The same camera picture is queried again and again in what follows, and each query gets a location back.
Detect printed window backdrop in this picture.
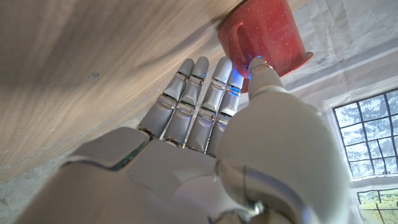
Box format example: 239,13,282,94
242,0,398,224

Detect red speckled enamel cup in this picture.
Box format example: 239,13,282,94
217,0,314,93

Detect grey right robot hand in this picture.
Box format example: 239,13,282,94
14,55,351,224

